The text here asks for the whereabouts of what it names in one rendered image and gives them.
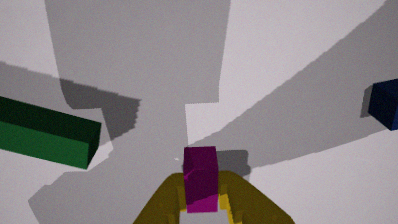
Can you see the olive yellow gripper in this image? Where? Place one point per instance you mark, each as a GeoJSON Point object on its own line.
{"type": "Point", "coordinates": [245, 204]}

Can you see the magenta rectangular block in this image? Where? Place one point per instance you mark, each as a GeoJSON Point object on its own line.
{"type": "Point", "coordinates": [200, 170]}

